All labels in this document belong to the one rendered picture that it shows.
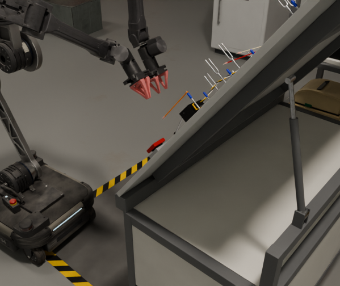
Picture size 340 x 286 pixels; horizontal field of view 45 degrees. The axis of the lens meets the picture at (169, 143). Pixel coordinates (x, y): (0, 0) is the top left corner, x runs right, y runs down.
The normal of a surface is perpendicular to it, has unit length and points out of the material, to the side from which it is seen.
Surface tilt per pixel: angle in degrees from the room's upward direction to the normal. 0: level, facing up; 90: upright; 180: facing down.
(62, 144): 0
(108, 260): 0
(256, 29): 90
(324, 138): 0
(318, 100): 90
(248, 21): 90
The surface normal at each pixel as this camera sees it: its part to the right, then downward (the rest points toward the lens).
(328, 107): -0.61, 0.44
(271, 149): 0.00, -0.84
